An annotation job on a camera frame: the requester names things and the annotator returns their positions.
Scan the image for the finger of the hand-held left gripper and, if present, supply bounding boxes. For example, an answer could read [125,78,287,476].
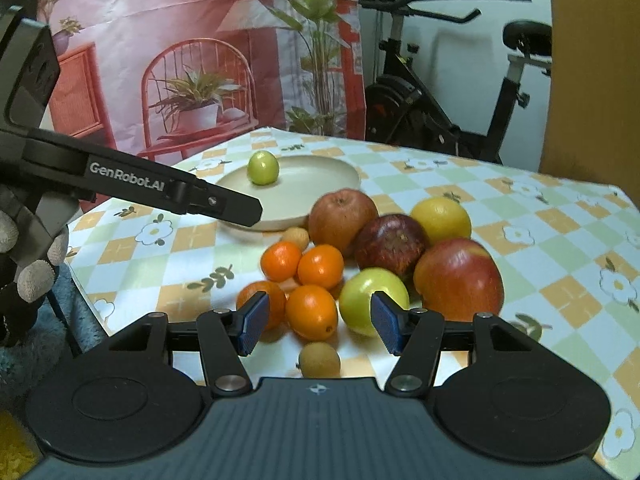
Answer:
[167,175,264,228]

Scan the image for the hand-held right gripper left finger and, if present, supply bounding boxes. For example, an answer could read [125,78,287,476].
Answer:
[102,290,271,397]

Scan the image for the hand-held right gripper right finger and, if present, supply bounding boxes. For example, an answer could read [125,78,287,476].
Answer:
[371,290,538,397]

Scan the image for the orange tangerine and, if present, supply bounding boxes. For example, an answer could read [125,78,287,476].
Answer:
[285,284,339,342]
[260,241,303,283]
[236,281,287,332]
[297,244,346,291]

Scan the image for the green jujube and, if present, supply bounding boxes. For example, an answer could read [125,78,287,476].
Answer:
[247,150,280,186]
[339,267,411,337]

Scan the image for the brown longan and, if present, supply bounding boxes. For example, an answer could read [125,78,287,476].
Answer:
[280,226,310,252]
[298,341,342,378]

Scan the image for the dark red apple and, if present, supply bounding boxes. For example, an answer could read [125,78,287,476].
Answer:
[355,214,431,281]

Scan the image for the beige plate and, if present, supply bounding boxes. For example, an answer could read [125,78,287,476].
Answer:
[215,156,362,233]

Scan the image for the red yellow apple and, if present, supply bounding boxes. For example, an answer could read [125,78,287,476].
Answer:
[308,188,380,260]

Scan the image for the person's left hand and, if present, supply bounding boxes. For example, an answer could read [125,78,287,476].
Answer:
[0,207,71,348]

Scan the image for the large red apple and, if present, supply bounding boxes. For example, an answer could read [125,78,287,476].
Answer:
[413,238,505,323]

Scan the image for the yellow orange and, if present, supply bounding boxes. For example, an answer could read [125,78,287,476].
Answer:
[411,196,472,247]

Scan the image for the printed pink backdrop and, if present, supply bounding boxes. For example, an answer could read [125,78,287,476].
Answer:
[37,0,368,171]

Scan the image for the checkered flower tablecloth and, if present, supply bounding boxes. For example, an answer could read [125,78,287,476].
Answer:
[65,127,640,476]

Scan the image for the black table leg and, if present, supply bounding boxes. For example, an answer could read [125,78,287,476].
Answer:
[47,265,83,356]

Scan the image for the black exercise bike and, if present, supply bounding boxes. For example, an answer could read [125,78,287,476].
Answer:
[357,0,553,163]

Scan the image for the blue fuzzy rug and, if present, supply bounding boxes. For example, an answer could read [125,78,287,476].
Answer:
[0,270,101,411]

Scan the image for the yellow cloth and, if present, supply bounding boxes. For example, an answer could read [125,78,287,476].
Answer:
[0,412,38,480]

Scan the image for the wooden door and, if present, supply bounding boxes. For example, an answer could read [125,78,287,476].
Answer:
[537,0,640,196]

